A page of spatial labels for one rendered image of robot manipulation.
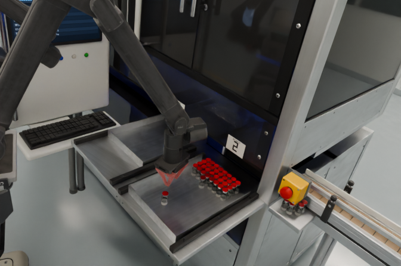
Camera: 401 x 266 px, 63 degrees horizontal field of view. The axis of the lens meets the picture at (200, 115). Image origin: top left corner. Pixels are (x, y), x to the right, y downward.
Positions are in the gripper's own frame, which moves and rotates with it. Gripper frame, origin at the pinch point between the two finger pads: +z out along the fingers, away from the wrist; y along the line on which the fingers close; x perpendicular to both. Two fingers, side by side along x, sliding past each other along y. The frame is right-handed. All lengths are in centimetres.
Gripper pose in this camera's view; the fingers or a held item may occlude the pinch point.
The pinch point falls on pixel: (171, 179)
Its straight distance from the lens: 108.0
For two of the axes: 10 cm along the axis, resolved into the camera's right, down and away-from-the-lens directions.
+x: -8.3, -3.6, 4.3
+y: 5.5, -4.0, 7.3
